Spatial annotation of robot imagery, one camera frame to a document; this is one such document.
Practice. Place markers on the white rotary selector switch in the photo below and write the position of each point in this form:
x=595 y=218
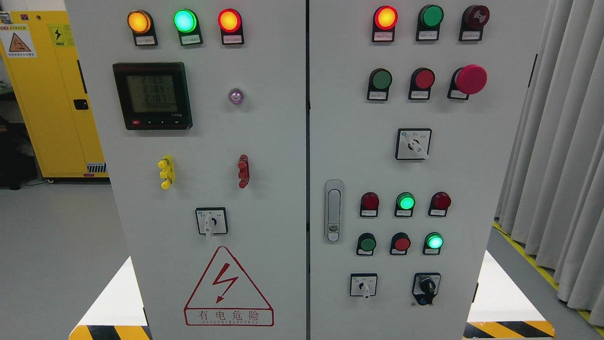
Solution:
x=363 y=285
x=413 y=144
x=212 y=221

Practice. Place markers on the grey electrical control cabinet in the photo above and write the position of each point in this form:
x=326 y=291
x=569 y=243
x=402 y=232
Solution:
x=304 y=68

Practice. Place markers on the dark red indicator lamp left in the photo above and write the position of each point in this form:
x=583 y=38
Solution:
x=369 y=205

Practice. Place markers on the dark red indicator lamp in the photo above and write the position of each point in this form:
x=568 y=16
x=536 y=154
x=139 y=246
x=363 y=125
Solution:
x=369 y=205
x=439 y=204

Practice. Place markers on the small clear signal lamp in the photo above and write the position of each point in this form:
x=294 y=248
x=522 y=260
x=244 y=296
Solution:
x=236 y=96

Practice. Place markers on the green lit indicator lamp middle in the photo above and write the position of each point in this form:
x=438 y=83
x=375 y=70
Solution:
x=404 y=205

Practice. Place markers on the green lit indicator lamp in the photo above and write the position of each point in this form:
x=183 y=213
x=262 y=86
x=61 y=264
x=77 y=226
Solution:
x=188 y=29
x=404 y=205

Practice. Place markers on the green push button upper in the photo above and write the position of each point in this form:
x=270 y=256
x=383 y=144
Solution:
x=379 y=83

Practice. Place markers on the red push button lower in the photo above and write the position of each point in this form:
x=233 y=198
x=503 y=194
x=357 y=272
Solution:
x=400 y=243

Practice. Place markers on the red push button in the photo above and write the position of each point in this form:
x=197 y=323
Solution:
x=400 y=243
x=421 y=82

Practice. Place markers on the dark red indicator lamp right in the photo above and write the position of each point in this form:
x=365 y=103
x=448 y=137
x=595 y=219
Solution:
x=439 y=204

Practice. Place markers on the red electric hazard warning sticker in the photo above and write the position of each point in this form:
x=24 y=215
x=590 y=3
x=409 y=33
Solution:
x=226 y=296

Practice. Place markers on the green lit push button lower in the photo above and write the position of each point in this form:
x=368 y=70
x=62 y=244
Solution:
x=433 y=244

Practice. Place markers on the red push button upper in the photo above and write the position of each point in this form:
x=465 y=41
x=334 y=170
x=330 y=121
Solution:
x=421 y=82

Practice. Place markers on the black digital power meter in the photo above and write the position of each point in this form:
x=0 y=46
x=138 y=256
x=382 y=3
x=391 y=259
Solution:
x=153 y=95

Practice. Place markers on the red lit indicator lamp left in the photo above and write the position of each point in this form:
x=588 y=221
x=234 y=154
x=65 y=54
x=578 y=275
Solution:
x=231 y=27

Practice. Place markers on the red lit indicator lamp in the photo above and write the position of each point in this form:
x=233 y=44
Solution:
x=231 y=27
x=383 y=26

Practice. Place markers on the red lit indicator lamp right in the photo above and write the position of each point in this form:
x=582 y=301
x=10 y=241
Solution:
x=383 y=26

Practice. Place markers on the green lit indicator lamp left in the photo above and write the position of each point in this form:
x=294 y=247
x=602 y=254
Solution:
x=188 y=29

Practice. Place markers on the red mushroom emergency stop button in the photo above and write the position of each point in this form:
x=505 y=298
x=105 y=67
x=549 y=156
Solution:
x=466 y=81

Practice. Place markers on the green unlit indicator lamp top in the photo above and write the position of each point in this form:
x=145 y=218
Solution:
x=428 y=23

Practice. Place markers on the orange indicator lamp top left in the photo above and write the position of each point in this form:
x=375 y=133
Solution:
x=141 y=24

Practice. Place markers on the dark red buzzer alarm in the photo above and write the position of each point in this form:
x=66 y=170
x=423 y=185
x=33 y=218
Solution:
x=472 y=24

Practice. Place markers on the left white base hazard stripes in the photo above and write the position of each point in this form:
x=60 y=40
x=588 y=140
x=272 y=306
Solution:
x=118 y=312

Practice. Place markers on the white base hazard stripes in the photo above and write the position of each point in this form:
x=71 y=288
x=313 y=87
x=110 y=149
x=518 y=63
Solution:
x=501 y=311
x=118 y=312

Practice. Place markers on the right white base hazard stripes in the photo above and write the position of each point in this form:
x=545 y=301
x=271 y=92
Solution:
x=501 y=311

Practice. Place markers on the grey pleated curtain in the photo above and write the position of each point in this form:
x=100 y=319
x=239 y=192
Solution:
x=552 y=200

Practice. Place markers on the yellow safety storage cabinet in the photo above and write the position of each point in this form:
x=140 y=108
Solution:
x=42 y=61

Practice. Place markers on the silver cabinet door handle lock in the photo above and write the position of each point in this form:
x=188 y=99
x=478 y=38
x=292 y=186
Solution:
x=332 y=209

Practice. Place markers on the black knob selector switch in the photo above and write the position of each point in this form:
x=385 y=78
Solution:
x=425 y=287

